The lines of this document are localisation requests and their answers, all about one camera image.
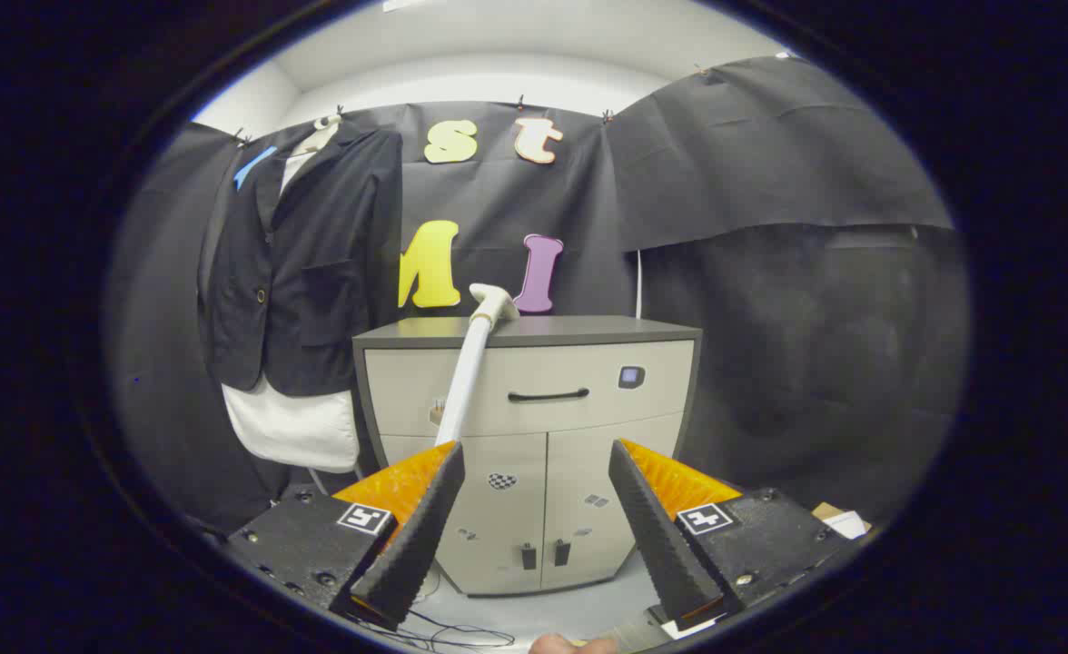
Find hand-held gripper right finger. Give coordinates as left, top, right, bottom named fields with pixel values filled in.
left=608, top=439, right=853, bottom=632

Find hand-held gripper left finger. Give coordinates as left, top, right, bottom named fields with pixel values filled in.
left=225, top=441, right=467, bottom=632

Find white shirt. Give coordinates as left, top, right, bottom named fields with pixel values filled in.
left=222, top=150, right=361, bottom=473

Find black suit jacket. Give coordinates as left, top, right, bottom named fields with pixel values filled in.
left=196, top=123, right=405, bottom=398

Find grey and beige cabinet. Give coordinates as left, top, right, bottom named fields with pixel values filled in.
left=352, top=315, right=704, bottom=598

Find cardboard and paper scrap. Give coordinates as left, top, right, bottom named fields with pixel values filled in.
left=811, top=502, right=871, bottom=540

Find black backdrop cloth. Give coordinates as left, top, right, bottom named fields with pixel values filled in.
left=107, top=54, right=971, bottom=537

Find cream plastic hanger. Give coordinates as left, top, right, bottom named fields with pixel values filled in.
left=291, top=114, right=344, bottom=157

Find thin black floor cables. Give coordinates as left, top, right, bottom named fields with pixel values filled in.
left=352, top=604, right=517, bottom=651

